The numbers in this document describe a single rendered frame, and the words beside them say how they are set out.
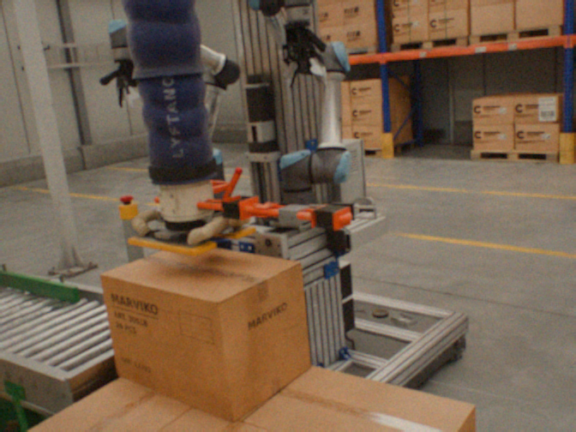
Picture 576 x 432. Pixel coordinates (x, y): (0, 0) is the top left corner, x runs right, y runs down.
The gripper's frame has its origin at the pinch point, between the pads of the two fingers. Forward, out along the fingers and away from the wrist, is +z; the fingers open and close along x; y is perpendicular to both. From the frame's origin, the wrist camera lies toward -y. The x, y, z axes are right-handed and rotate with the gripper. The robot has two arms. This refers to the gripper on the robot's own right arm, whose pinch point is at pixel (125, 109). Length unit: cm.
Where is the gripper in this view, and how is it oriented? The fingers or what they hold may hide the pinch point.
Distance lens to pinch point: 270.0
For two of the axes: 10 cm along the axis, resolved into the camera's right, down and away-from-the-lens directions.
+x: -5.3, -1.5, 8.3
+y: 8.4, -2.1, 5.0
